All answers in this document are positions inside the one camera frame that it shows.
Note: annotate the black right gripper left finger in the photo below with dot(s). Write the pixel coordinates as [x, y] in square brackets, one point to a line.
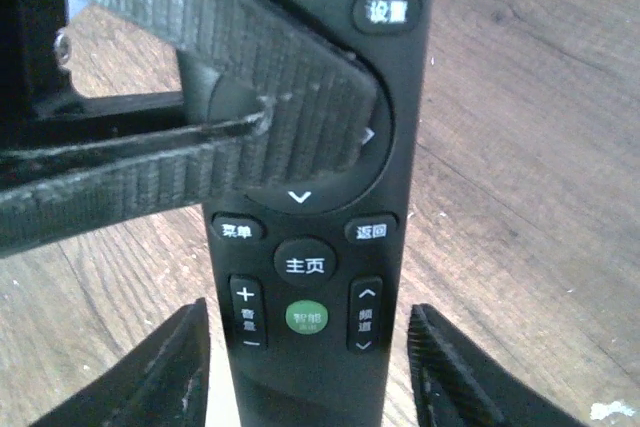
[163, 381]

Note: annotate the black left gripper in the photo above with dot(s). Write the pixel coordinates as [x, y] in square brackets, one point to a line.
[50, 194]

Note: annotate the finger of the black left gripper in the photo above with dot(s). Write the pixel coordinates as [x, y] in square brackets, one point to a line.
[319, 99]

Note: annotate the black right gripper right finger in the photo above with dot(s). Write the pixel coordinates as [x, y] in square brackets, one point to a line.
[457, 383]

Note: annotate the black remote control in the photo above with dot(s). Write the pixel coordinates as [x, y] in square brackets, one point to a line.
[307, 275]

